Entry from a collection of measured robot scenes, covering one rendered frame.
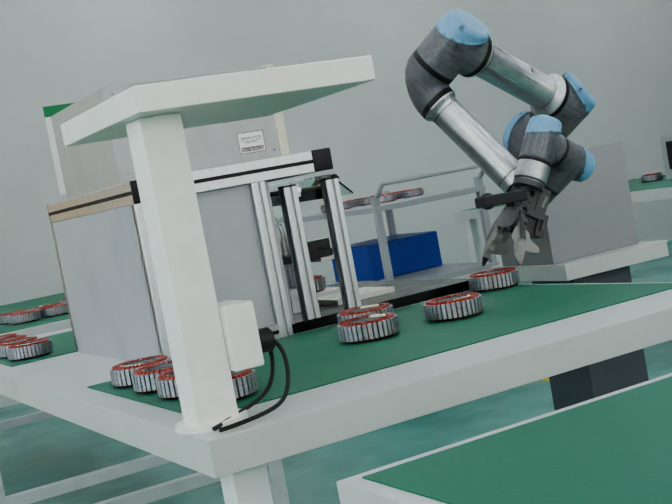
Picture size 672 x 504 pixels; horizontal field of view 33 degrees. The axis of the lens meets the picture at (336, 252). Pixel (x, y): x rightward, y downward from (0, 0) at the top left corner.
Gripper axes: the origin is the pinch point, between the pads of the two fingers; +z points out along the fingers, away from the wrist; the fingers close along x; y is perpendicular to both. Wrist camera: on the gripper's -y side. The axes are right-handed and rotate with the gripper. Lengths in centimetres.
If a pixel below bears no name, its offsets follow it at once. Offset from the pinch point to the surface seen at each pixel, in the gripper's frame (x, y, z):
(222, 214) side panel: 5, -62, 10
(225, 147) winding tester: 18, -62, -6
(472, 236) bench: 353, 190, -87
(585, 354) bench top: -71, -24, 23
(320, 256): 23.2, -31.3, 8.1
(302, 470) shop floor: 186, 53, 61
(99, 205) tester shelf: 26, -82, 14
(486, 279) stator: -3.5, -3.9, 4.6
